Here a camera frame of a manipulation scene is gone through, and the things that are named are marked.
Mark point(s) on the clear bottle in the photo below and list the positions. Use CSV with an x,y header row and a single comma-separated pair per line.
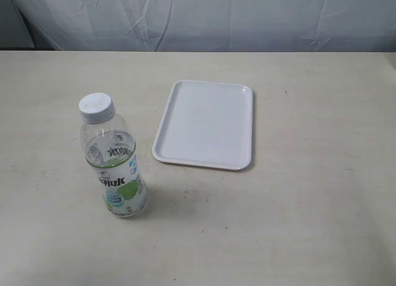
x,y
110,150

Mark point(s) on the white rectangular plastic tray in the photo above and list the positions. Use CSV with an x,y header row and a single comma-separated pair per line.
x,y
207,124

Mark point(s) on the white backdrop cloth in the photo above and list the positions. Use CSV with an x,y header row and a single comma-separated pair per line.
x,y
213,25

